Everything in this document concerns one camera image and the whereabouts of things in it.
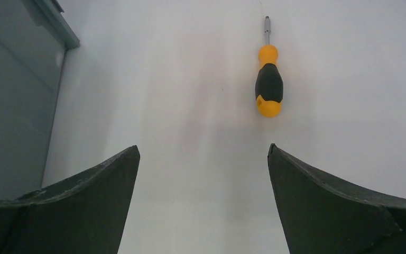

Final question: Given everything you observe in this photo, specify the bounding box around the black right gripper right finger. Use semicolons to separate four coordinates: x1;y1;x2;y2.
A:
267;144;406;253

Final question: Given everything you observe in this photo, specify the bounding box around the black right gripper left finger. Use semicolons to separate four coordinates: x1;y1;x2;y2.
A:
0;146;140;253

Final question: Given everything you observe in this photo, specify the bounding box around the grey plastic bin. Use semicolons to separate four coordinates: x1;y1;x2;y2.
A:
0;1;80;200

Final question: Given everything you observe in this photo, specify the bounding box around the yellow black screwdriver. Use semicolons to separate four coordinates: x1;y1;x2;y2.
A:
255;16;283;118

